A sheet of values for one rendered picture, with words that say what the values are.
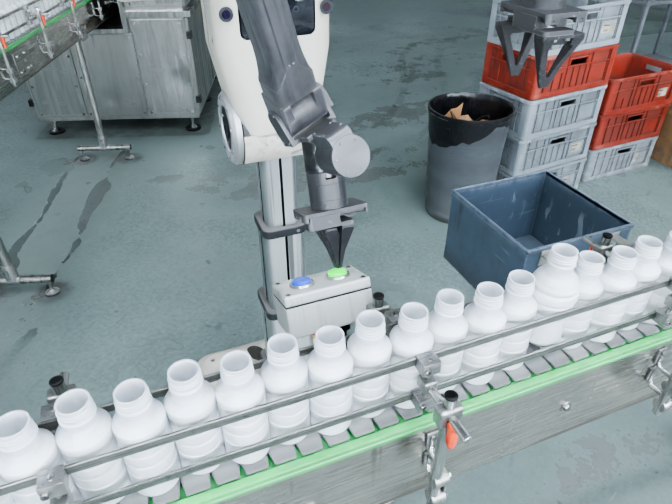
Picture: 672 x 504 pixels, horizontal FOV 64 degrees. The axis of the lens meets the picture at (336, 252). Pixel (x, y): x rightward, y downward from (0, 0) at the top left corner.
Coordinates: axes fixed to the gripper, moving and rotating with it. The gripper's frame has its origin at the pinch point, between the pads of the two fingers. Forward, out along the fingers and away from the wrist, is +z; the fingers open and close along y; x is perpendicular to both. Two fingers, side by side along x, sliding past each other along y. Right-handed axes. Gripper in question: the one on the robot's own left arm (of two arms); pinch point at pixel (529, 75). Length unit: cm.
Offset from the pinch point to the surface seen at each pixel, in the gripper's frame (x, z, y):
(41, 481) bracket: 70, 28, -20
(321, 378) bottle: 38, 28, -18
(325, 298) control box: 32.1, 29.2, -2.3
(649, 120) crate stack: -254, 104, 175
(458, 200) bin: -21, 46, 42
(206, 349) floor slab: 45, 139, 110
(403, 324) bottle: 26.2, 24.9, -16.0
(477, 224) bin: -22, 48, 33
